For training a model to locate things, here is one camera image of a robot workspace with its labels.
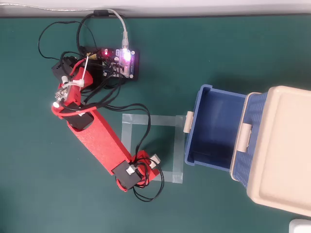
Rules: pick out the beige plastic drawer cabinet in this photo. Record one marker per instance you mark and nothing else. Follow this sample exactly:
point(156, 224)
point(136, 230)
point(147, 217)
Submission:
point(286, 145)

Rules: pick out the white zip tie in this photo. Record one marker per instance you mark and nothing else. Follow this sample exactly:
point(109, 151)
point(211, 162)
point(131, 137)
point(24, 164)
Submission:
point(85, 70)

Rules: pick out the white object corner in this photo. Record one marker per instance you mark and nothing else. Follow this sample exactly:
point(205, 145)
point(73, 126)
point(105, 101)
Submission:
point(301, 227)

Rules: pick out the black controller board with LEDs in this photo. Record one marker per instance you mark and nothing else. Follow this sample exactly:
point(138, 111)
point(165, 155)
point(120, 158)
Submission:
point(131, 63)

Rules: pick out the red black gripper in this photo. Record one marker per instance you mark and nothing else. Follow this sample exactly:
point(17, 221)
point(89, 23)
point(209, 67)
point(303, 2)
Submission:
point(126, 177)

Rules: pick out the translucent tape strip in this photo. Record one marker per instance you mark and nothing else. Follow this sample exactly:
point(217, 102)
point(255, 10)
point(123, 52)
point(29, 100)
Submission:
point(160, 120)
point(178, 150)
point(126, 138)
point(172, 177)

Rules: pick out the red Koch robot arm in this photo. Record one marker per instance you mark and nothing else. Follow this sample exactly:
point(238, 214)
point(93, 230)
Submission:
point(102, 138)

